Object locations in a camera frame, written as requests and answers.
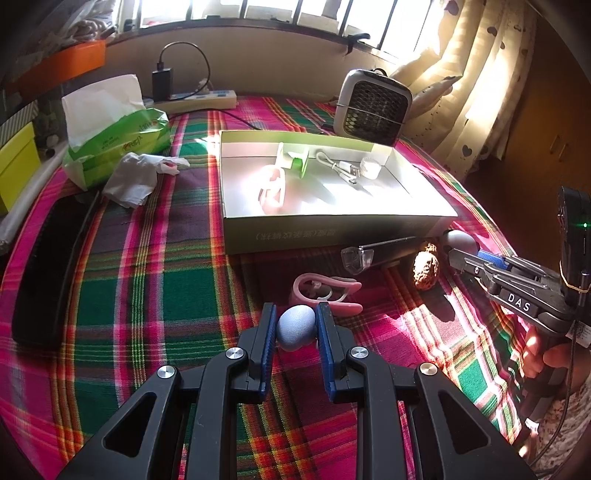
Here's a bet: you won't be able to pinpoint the brown walnut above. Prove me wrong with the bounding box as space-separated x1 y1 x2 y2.
412 244 439 291

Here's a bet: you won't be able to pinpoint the pink clip massager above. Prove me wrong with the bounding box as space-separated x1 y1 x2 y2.
288 272 363 317
255 165 287 214

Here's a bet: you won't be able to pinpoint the green tissue pack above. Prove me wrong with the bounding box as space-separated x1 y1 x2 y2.
61 74 171 191

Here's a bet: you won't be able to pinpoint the orange box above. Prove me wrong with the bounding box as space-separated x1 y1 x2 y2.
14 39 108 95

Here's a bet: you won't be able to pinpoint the white board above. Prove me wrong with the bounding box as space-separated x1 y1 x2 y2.
0 138 70 252

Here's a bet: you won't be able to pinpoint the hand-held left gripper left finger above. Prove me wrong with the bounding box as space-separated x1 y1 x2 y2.
55 302 279 480

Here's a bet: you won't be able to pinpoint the person's right forearm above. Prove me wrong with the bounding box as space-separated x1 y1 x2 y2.
526 383 591 467

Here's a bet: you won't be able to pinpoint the wooden cabinet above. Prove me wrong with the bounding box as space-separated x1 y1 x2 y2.
485 0 591 259

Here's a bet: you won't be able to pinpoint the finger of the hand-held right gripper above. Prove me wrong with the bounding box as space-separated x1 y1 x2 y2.
475 249 546 280
445 248 504 291

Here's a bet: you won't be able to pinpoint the striped box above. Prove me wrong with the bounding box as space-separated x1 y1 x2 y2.
0 100 40 144

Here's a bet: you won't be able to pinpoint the plaid cloth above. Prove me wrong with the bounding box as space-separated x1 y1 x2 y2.
0 95 532 480

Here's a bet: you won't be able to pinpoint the cream heart-print curtain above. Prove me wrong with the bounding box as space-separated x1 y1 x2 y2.
392 0 541 181

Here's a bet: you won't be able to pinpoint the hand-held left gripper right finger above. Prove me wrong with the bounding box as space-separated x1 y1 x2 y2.
315 302 539 480

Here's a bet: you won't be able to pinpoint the green and white cardboard box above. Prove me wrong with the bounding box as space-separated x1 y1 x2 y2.
217 130 459 256

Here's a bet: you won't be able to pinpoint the cream cushion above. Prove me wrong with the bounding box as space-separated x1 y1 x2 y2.
390 51 465 116

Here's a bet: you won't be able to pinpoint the white and green spool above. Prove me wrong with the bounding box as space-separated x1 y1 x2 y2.
276 143 309 180

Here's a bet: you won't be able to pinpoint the crumpled white tissue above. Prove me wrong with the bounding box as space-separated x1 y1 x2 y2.
102 153 191 209

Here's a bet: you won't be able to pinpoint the black charger cable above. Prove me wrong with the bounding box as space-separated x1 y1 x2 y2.
158 41 212 93

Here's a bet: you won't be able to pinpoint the barred window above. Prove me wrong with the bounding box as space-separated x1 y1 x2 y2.
117 0 444 61

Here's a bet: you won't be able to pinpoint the white plastic bags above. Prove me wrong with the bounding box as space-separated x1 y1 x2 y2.
65 0 118 44

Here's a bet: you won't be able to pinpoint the black device with clear cap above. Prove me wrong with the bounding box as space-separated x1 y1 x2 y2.
341 236 419 276

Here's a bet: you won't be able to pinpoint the black charger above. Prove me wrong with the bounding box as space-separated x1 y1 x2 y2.
151 67 175 100

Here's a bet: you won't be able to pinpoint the person's right hand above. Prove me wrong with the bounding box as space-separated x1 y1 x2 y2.
523 330 575 384

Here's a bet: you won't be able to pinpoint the yellow box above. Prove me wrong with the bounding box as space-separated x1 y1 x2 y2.
0 122 42 215

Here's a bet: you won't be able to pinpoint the small grey fan heater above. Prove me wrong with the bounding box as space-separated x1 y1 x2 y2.
335 68 413 147

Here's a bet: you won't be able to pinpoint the white usb cable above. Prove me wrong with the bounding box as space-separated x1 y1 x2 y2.
315 150 360 188

